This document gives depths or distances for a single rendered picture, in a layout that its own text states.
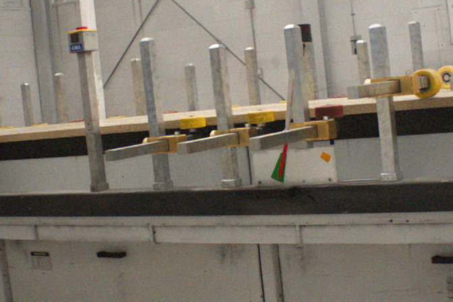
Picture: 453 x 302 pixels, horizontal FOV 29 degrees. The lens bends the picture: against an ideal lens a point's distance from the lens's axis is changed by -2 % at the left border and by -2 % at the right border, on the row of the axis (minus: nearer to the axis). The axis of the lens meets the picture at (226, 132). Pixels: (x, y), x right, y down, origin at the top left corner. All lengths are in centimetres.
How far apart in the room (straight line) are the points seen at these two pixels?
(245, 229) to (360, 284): 40
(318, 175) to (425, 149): 32
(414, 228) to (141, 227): 91
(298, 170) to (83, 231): 87
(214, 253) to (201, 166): 30
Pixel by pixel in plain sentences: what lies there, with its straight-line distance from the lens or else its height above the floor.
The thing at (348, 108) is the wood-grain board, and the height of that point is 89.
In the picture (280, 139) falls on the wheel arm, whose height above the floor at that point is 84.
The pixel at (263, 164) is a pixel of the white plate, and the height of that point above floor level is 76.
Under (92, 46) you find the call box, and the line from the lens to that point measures 283.
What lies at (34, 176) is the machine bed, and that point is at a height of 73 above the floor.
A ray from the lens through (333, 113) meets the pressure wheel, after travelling 244.
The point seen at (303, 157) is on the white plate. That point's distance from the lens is 239.
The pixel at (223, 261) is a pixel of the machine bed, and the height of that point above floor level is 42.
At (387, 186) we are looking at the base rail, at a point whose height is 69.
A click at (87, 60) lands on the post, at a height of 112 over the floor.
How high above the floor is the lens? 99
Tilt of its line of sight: 3 degrees down
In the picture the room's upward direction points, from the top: 6 degrees counter-clockwise
